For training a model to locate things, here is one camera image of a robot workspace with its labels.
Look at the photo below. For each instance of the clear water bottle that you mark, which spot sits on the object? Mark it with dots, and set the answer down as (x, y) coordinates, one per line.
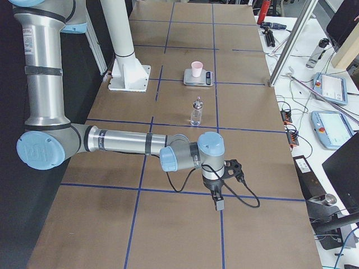
(317, 53)

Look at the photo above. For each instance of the black monitor stand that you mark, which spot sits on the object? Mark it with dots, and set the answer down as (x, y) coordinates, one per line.
(331, 225)

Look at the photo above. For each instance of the black monitor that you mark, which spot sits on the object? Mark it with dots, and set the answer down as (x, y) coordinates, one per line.
(342, 171)

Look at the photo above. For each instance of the red bottle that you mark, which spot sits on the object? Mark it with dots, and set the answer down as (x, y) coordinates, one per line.
(263, 11)

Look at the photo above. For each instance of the orange black connector strip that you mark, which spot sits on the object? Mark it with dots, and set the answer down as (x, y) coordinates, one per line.
(291, 130)

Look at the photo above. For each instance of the long metal rod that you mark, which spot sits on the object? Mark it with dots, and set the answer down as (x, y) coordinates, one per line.
(335, 106)

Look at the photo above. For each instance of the blue teach pendant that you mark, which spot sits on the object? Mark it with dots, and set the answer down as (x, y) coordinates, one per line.
(332, 128)
(332, 88)

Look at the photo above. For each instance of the blue folded umbrella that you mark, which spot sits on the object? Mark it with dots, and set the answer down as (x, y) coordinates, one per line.
(273, 25)

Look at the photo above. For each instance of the clear glass sauce bottle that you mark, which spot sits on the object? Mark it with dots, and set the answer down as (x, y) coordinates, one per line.
(196, 113)

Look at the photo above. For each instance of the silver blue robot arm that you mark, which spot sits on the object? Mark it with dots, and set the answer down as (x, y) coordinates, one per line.
(50, 137)

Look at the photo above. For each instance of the lower blue teach pendant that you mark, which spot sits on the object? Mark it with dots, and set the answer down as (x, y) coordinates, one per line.
(332, 128)

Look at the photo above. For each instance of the black flat box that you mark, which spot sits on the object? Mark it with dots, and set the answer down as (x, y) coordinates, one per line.
(310, 185)

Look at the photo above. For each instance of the aluminium frame post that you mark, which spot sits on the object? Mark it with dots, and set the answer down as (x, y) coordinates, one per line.
(295, 33)

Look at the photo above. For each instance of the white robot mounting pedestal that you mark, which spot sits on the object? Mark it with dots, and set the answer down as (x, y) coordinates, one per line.
(128, 74)

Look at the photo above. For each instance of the upper blue teach pendant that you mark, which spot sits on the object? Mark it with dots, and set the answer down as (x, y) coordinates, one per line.
(332, 88)

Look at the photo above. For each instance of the grey digital kitchen scale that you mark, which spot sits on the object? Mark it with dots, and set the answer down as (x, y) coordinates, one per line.
(204, 80)

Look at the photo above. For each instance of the black folded tripod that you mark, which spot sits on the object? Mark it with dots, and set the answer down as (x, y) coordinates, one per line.
(269, 37)

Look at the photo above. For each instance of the pink plastic cup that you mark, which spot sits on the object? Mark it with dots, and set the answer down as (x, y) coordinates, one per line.
(196, 68)

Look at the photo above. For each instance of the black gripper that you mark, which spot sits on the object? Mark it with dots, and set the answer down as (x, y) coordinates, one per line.
(214, 186)

